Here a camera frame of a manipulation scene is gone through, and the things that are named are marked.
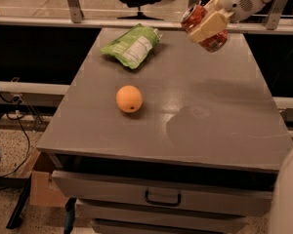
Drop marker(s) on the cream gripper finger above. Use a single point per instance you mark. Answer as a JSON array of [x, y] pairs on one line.
[[212, 6], [215, 23]]

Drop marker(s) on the red coke can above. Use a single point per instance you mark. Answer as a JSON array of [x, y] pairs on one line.
[[192, 17]]

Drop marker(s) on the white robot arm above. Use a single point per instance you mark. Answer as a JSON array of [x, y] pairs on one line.
[[243, 9]]

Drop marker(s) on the green chip bag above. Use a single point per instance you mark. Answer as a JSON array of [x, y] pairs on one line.
[[131, 48]]

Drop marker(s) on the orange fruit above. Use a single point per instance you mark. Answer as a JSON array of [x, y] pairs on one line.
[[129, 99]]

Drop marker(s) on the grey drawer cabinet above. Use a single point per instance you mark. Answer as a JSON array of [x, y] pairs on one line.
[[208, 129]]

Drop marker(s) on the cardboard box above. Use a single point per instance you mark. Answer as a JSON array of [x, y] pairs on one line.
[[43, 190]]

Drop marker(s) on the metal railing frame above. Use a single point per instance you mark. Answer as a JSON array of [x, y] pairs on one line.
[[90, 13]]

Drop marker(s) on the black drawer handle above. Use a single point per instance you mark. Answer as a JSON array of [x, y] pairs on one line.
[[163, 200]]

